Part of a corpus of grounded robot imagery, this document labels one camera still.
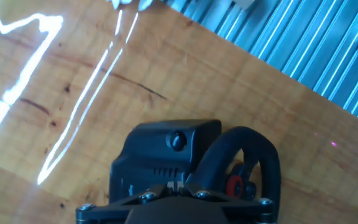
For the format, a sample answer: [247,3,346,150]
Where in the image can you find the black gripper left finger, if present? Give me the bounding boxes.
[75,183,180,224]

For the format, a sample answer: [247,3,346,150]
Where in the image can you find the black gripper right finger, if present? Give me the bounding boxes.
[181,182,276,224]

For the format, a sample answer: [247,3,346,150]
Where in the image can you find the black steering wheel base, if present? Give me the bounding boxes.
[109,119,223,206]

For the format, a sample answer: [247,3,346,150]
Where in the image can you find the crumpled white plastic sheet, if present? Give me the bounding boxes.
[106,0,155,11]

